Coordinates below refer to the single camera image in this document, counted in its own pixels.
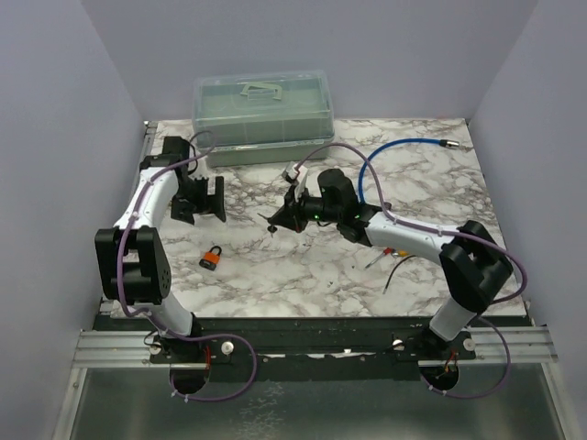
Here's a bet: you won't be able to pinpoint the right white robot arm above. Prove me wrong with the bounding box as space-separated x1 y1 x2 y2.
268 169 514 359

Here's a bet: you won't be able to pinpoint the blue red screwdriver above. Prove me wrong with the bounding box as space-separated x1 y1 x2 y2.
364 247 395 270

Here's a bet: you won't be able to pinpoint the clear green plastic storage box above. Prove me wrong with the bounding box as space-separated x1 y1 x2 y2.
192 71 335 168

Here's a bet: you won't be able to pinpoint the thin black cable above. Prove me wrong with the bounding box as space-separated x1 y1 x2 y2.
382 256 414 295

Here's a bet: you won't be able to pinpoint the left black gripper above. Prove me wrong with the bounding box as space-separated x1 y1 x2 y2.
173 175 227 225

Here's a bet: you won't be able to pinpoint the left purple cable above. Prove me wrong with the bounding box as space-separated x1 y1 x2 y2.
116 129 259 404

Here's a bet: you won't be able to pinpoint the small black keys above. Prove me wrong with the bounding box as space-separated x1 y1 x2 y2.
258 213 278 237

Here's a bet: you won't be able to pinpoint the purple cable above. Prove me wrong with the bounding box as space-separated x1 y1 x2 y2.
293 142 531 401
116 129 259 404

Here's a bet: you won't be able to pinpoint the orange padlock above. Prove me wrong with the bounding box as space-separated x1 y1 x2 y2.
199 246 222 271

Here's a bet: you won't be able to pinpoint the aluminium rail frame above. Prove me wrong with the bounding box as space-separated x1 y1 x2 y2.
50 120 570 440

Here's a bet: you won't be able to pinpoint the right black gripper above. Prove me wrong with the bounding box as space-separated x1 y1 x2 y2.
271 184 341 235

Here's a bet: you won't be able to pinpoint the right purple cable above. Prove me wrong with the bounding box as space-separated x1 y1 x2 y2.
293 142 531 401

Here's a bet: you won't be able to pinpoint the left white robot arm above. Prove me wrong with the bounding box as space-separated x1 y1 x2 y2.
94 137 227 362

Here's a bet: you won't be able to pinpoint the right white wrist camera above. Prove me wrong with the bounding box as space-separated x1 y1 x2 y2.
282 161 308 201

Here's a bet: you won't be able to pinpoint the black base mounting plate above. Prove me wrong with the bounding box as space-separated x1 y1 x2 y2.
74 317 476 384

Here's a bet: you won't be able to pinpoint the blue cable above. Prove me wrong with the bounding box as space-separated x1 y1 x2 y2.
357 136 463 203

